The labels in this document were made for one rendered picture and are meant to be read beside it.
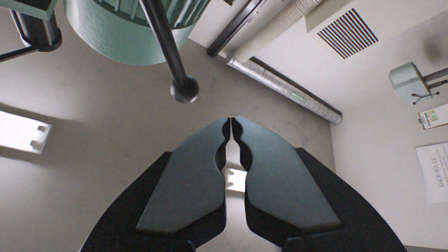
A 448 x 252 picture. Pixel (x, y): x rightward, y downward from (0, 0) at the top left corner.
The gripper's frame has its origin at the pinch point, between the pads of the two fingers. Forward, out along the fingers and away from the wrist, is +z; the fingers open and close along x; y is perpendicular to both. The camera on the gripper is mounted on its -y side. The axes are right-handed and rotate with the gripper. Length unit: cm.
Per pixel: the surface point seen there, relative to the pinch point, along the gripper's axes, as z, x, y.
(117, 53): 14.7, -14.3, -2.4
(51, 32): 21.7, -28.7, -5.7
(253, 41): 178, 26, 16
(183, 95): 9.6, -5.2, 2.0
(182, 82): 9.3, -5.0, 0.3
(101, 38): 13.5, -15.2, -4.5
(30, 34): 20.0, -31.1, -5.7
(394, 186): 137, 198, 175
